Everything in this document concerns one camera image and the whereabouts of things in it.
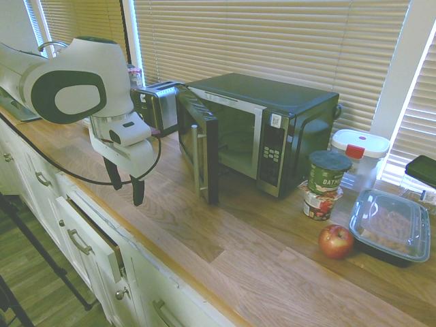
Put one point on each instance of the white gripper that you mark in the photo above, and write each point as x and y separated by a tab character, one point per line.
136	160

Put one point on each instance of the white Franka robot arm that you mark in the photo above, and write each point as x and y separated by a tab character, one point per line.
85	64

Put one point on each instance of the black stainless microwave oven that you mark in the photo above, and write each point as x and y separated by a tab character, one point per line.
272	112

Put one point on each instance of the white open drawer front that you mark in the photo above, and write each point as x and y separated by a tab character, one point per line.
88	238

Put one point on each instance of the round steel cabinet knob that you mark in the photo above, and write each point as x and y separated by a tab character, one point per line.
61	223
122	293
8	157

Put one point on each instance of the stainless steel toaster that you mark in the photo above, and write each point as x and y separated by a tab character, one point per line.
160	109

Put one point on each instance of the white kitchen cabinet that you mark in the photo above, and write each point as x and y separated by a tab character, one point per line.
41	204

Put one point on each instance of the glass jar with red lid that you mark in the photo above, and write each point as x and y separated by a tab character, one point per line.
135	76

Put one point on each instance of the grey sink edge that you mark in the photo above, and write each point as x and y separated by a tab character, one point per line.
17	109

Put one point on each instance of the chrome curved faucet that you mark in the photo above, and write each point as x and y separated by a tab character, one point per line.
51	43

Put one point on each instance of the narrow beige window blind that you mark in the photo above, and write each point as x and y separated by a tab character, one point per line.
88	24

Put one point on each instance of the red and white oatmeal cup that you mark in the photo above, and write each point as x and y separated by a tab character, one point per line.
320	206

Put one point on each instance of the green oatmeal cup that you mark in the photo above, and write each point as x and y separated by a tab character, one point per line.
328	172

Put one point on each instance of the wide beige window blind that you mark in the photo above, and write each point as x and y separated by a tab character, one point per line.
272	41

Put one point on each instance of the red apple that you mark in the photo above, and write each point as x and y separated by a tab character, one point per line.
335	242

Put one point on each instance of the clear container white red-latch lid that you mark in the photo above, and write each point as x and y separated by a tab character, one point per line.
362	150

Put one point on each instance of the black food container clear lid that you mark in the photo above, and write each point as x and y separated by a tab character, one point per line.
391	225

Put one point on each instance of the clear plastic package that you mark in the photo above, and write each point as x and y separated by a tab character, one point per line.
420	197

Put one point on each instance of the black plastic tray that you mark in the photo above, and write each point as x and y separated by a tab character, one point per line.
424	170

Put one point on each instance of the black camera tripod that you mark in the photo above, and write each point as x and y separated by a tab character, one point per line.
44	259

